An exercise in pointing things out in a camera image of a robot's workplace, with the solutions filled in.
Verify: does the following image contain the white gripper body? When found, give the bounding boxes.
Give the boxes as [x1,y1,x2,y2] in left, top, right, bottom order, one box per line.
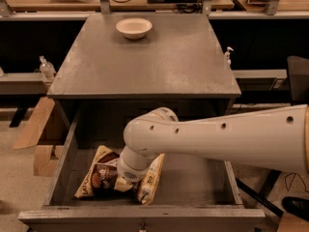
[117,146,158,183]

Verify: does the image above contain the brown chip bag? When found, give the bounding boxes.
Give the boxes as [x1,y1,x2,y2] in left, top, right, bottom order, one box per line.
[74,146,165,205]

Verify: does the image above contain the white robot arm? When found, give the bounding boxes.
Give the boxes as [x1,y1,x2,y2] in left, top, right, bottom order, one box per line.
[117,104,309,183]

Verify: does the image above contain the open grey top drawer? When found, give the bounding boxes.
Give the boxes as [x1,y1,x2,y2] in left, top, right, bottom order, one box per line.
[18,101,265,232]

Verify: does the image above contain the cardboard box pieces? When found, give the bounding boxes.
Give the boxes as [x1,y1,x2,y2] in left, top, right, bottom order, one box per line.
[13,97,68,177]

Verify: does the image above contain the grey cabinet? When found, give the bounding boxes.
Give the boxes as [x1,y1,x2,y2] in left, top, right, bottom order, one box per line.
[47,13,240,124]

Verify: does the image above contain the clear plastic bottle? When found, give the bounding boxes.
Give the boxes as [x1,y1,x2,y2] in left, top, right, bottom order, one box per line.
[40,56,56,80]

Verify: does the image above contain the black stand legs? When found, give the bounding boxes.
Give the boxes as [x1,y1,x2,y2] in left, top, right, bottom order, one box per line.
[236,170,284,218]

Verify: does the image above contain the white bowl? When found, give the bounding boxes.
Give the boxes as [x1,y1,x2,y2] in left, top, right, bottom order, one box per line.
[116,17,153,40]

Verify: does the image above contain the white pump dispenser bottle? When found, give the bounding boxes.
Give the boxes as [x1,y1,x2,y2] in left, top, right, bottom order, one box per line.
[224,46,234,66]

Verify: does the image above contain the wooden back table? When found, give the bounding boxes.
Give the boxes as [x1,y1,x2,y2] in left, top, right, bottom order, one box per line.
[6,0,177,12]

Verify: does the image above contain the black shoe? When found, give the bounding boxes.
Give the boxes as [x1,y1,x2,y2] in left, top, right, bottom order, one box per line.
[282,196,309,221]

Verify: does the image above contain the metal drawer handle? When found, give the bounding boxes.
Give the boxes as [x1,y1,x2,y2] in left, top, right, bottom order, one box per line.
[138,221,148,232]

